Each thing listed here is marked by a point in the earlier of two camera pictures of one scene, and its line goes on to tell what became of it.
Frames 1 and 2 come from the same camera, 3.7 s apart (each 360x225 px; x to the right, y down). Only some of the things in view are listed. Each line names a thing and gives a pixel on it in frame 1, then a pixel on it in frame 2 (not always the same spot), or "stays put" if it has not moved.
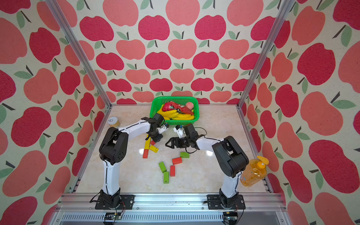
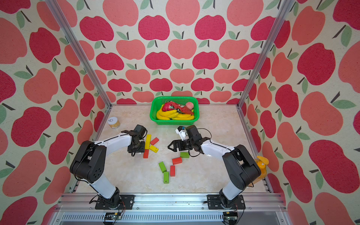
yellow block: x=153 y=148 stays put
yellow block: x=147 y=144 stays put
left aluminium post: x=78 y=50 stays put
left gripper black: x=157 y=139 → x=132 y=150
